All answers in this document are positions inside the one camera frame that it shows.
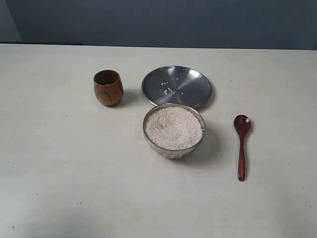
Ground dark red wooden spoon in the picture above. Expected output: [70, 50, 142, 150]
[233, 115, 251, 181]

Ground steel bowl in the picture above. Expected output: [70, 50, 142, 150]
[143, 103, 206, 159]

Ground white grains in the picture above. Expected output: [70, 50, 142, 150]
[159, 78, 184, 95]

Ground wooden cup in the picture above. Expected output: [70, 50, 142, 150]
[94, 70, 123, 106]

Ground round steel plate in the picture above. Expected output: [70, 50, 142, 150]
[141, 66, 212, 109]

